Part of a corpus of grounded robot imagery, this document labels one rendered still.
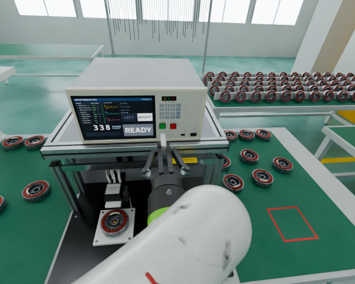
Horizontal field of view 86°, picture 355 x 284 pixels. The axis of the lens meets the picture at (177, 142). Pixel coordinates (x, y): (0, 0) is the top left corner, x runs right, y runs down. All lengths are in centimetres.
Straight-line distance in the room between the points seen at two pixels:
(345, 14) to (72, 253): 439
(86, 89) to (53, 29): 686
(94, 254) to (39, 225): 30
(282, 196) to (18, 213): 126
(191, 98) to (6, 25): 760
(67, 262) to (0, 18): 759
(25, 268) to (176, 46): 666
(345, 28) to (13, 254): 461
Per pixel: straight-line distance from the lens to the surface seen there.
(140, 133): 70
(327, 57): 444
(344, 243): 116
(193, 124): 70
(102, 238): 89
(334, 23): 428
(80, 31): 724
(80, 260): 89
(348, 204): 134
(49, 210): 110
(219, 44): 730
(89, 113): 69
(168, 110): 66
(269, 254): 95
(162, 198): 40
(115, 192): 82
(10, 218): 116
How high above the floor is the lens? 155
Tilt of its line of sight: 37 degrees down
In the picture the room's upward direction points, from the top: 3 degrees clockwise
